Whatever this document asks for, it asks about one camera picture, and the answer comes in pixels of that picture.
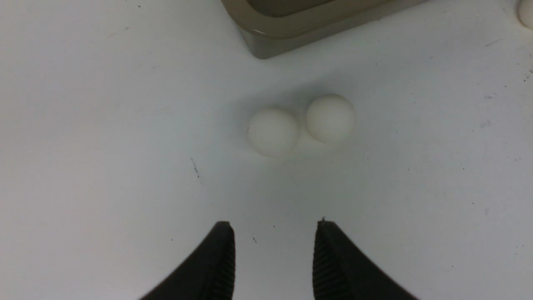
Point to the tan plastic bin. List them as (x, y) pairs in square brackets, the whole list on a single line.
[(273, 27)]

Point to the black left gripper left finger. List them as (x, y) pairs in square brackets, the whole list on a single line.
[(208, 273)]

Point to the white ping-pong ball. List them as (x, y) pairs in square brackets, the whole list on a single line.
[(330, 119), (272, 132), (525, 13)]

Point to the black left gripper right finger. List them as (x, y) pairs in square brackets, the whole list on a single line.
[(341, 271)]

